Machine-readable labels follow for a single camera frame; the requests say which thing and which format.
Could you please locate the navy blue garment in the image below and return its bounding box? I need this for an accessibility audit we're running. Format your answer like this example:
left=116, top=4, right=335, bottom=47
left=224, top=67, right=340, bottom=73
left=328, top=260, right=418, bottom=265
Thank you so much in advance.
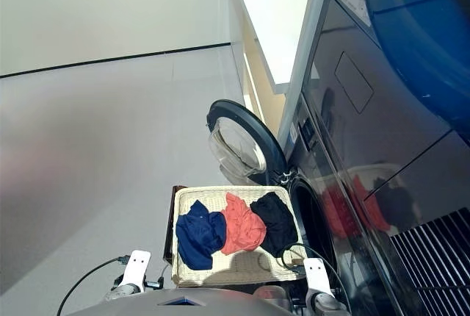
left=175, top=199, right=228, bottom=271

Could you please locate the black garment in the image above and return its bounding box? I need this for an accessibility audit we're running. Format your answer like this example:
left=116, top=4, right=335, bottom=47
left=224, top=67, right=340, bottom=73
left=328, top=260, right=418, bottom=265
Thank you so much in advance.
left=250, top=191, right=299, bottom=258

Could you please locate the silver robot torso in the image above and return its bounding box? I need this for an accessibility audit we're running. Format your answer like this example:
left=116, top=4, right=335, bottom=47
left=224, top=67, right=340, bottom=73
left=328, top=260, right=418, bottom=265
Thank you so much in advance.
left=65, top=288, right=294, bottom=316

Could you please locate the orange red garment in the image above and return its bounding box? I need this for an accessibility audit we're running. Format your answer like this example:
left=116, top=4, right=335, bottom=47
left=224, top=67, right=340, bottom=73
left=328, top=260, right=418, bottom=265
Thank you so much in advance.
left=220, top=192, right=267, bottom=256

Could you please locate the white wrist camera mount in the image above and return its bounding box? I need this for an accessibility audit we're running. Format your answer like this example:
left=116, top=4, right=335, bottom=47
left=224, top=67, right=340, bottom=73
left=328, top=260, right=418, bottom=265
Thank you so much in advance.
left=123, top=249, right=152, bottom=293
left=303, top=257, right=336, bottom=299

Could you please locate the grey washing machine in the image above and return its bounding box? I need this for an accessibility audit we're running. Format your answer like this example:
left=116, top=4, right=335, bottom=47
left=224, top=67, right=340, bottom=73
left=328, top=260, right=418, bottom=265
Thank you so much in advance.
left=278, top=0, right=470, bottom=316

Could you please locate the round glass washing machine door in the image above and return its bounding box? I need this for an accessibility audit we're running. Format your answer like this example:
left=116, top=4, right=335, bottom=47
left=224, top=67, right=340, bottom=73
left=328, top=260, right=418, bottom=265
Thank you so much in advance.
left=205, top=99, right=294, bottom=187

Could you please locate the pale woven basket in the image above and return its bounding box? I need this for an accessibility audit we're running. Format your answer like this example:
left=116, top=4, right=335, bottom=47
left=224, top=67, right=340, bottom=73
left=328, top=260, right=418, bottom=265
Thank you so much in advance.
left=170, top=185, right=308, bottom=288

